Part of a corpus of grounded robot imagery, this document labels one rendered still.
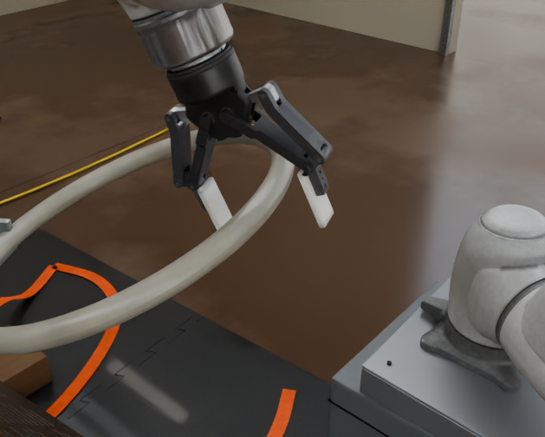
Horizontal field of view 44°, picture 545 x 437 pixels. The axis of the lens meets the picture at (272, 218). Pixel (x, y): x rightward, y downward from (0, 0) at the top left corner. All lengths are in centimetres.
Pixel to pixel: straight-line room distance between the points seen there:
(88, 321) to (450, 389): 69
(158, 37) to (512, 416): 82
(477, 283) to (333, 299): 166
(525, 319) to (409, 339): 29
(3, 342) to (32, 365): 163
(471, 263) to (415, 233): 208
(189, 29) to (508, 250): 63
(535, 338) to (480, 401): 21
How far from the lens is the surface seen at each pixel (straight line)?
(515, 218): 113
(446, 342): 125
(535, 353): 104
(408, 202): 343
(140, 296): 69
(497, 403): 120
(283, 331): 258
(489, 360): 122
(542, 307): 101
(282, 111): 69
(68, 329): 72
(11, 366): 241
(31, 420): 142
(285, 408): 228
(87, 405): 238
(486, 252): 110
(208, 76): 68
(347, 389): 127
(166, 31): 67
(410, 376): 121
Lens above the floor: 170
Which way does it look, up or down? 32 degrees down
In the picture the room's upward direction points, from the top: straight up
